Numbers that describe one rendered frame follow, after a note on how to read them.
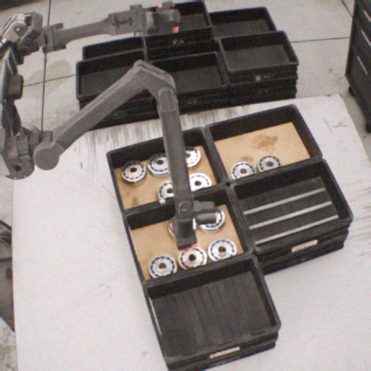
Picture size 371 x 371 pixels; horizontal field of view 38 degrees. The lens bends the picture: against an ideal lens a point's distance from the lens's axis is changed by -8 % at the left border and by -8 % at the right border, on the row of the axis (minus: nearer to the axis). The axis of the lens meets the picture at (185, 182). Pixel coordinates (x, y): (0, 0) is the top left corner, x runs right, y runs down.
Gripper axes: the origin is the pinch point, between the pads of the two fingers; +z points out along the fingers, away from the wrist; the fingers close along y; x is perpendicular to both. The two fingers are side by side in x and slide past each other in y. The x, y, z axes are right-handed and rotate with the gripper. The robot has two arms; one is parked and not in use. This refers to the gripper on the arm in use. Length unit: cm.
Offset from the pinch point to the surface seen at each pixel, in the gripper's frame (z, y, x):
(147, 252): 13.3, 6.1, 11.6
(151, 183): 14.4, 35.5, 2.8
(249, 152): 12, 38, -38
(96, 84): 55, 134, 13
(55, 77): 111, 203, 38
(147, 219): 9.4, 17.7, 8.6
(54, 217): 31, 40, 45
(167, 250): 12.7, 5.0, 4.4
